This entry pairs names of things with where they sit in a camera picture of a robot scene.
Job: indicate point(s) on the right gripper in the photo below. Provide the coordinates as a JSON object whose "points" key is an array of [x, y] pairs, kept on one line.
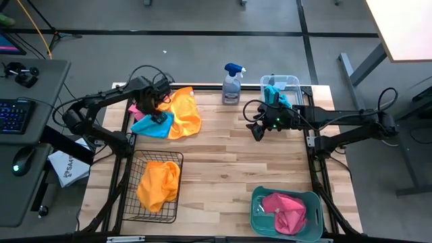
{"points": [[281, 118]]}

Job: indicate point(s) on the blue-capped spray bottle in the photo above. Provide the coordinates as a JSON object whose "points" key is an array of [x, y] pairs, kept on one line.
{"points": [[232, 91]]}

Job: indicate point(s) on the teal plastic basket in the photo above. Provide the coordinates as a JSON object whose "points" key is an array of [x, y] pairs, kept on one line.
{"points": [[314, 216]]}

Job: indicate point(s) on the silver metal bracket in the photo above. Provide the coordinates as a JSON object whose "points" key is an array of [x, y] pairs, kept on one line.
{"points": [[125, 239]]}

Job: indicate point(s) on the grey table leg frame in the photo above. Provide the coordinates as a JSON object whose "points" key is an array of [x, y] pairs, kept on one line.
{"points": [[366, 65]]}

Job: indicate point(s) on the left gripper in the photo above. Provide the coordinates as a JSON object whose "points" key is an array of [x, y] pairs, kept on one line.
{"points": [[155, 98]]}

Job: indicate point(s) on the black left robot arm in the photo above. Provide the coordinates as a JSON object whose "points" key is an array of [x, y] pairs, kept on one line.
{"points": [[101, 98]]}

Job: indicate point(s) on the black webcam on mount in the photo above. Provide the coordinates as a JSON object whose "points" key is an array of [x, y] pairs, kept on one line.
{"points": [[23, 79]]}

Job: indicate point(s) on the black metal table frame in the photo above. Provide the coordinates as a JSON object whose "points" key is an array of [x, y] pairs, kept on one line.
{"points": [[319, 189]]}

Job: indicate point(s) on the orange microfiber towel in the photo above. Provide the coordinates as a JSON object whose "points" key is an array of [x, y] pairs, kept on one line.
{"points": [[158, 185], [185, 114]]}

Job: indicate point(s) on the white printed box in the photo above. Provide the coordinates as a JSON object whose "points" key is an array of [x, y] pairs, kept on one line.
{"points": [[69, 167]]}

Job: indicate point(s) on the clear plastic bin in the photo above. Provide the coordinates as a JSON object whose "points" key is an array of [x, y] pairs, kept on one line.
{"points": [[290, 84]]}

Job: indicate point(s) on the computer monitor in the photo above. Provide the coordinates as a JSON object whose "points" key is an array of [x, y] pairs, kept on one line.
{"points": [[8, 45]]}

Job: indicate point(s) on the pink microfiber towel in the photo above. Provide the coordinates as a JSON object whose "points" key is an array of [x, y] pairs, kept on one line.
{"points": [[287, 212], [135, 111]]}

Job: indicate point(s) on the white table top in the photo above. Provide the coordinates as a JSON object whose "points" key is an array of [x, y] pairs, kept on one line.
{"points": [[401, 30]]}

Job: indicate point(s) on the blue microfiber towel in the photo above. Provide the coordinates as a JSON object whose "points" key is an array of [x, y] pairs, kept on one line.
{"points": [[152, 128], [275, 96]]}

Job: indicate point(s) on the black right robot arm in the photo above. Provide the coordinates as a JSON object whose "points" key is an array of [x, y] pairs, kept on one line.
{"points": [[337, 116]]}

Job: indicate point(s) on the grey desk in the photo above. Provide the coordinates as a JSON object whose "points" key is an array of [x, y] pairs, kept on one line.
{"points": [[20, 199]]}

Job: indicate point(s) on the black computer mouse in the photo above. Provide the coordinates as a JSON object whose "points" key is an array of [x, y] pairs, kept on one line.
{"points": [[23, 161]]}

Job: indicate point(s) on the green object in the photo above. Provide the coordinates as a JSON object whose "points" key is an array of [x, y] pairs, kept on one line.
{"points": [[6, 21]]}

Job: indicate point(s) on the black tripod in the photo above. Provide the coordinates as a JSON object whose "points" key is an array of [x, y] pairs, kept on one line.
{"points": [[55, 33]]}

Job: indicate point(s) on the black backlit keyboard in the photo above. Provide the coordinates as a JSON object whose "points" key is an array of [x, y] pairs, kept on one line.
{"points": [[15, 116]]}

